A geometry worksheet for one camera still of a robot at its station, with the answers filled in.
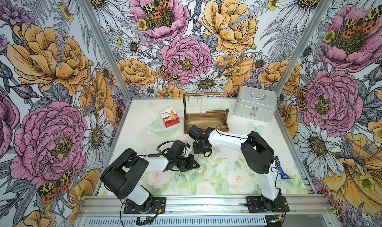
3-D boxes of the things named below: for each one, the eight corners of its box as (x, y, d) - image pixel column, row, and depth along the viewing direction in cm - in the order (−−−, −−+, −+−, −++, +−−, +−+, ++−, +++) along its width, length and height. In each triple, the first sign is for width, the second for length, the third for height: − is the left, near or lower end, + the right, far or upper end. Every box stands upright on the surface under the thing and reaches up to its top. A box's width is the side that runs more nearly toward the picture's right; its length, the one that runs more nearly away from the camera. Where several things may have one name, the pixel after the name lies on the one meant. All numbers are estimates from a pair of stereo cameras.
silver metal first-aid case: (236, 122, 110) (241, 106, 97) (230, 96, 128) (234, 80, 115) (272, 122, 110) (283, 106, 97) (262, 96, 128) (269, 80, 115)
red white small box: (166, 128, 106) (165, 124, 102) (160, 114, 114) (159, 110, 110) (180, 123, 109) (179, 119, 105) (173, 109, 117) (172, 106, 113)
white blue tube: (282, 180, 84) (285, 178, 81) (271, 159, 92) (273, 156, 89) (286, 179, 84) (289, 177, 81) (275, 158, 92) (277, 156, 89)
